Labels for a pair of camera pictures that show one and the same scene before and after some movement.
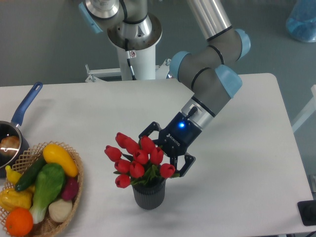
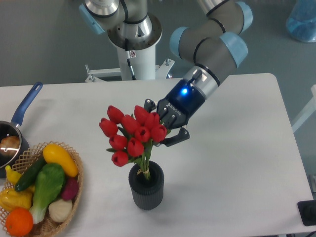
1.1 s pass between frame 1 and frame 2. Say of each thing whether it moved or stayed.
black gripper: moved
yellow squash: stayed
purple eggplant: stayed
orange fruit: stayed
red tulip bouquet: moved
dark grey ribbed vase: stayed
